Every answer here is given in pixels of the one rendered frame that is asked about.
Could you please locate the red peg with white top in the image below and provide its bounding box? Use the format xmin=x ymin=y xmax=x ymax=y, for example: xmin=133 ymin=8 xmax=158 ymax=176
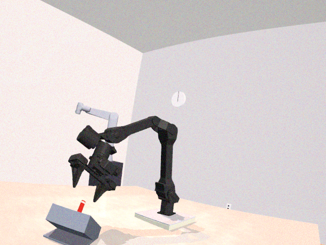
xmin=77 ymin=200 xmax=85 ymax=213

